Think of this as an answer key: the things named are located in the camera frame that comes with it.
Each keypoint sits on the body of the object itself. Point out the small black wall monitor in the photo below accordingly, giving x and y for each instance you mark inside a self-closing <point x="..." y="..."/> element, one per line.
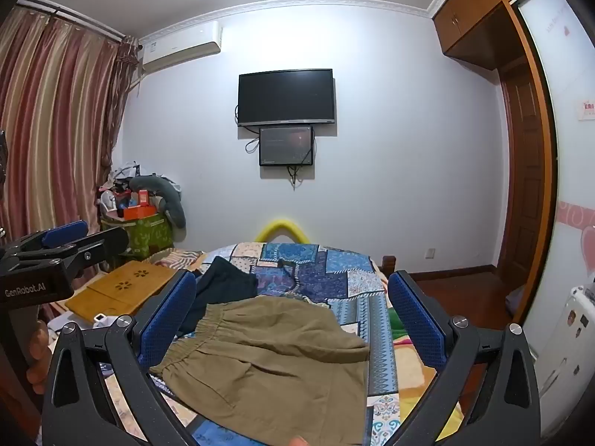
<point x="287" y="145"/>

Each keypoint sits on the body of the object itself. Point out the white appliance with stickers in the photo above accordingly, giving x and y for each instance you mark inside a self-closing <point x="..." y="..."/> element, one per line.
<point x="567" y="348"/>

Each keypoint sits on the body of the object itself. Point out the wooden overhead cabinet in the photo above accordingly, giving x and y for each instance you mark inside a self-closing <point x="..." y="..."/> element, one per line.
<point x="469" y="14"/>

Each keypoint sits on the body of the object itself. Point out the white air conditioner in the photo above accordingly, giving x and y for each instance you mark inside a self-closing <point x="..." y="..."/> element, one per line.
<point x="179" y="46"/>

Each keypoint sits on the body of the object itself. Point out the dark teal garment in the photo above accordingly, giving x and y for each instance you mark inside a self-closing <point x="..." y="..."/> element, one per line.
<point x="223" y="283"/>

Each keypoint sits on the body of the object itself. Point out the grey plush pillow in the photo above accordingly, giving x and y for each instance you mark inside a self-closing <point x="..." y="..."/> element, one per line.
<point x="172" y="199"/>

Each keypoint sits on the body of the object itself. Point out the curtain rail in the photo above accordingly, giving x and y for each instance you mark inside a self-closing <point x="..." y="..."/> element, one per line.
<point x="74" y="16"/>

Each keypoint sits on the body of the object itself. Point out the striped red curtain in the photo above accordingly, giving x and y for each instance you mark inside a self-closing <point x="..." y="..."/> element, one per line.
<point x="56" y="125"/>

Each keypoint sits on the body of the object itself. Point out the orange box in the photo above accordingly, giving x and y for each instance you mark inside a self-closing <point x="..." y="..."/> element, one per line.
<point x="139" y="213"/>

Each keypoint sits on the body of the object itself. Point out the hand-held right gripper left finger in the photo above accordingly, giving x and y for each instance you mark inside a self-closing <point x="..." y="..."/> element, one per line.
<point x="171" y="320"/>

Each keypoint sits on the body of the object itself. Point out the black wall television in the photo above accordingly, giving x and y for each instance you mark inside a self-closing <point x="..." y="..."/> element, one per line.
<point x="286" y="97"/>

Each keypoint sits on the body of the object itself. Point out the person's left hand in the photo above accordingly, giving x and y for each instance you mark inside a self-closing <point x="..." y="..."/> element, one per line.
<point x="38" y="357"/>

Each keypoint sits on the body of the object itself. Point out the green patterned storage box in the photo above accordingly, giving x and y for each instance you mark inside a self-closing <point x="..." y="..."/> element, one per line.
<point x="148" y="237"/>

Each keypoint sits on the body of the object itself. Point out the wooden bed post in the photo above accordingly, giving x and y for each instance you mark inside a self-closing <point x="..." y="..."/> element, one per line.
<point x="388" y="265"/>

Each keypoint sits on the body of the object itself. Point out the bamboo lap desk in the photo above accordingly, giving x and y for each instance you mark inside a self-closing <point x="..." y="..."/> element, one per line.
<point x="121" y="288"/>

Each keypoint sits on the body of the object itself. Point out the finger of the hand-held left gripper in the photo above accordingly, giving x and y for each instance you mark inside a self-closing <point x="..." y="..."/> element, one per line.
<point x="65" y="234"/>
<point x="100" y="244"/>

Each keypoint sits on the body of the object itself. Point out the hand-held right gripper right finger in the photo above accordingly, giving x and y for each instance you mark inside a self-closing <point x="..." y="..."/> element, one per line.
<point x="418" y="323"/>

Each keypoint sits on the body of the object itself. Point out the red box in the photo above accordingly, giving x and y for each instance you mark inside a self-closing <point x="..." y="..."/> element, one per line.
<point x="143" y="197"/>

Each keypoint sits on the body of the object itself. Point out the khaki pants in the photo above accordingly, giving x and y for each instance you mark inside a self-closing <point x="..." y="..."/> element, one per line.
<point x="279" y="371"/>

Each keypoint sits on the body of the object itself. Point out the small white device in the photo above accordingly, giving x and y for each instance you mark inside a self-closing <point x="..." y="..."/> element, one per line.
<point x="103" y="320"/>

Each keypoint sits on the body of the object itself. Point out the blue patchwork blanket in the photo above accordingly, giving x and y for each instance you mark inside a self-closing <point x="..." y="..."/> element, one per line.
<point x="320" y="265"/>

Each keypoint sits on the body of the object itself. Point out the wooden door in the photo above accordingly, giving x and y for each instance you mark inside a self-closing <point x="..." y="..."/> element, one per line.
<point x="523" y="172"/>

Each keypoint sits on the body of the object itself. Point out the colourful bed sheet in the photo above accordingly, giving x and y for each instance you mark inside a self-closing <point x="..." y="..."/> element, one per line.
<point x="409" y="381"/>

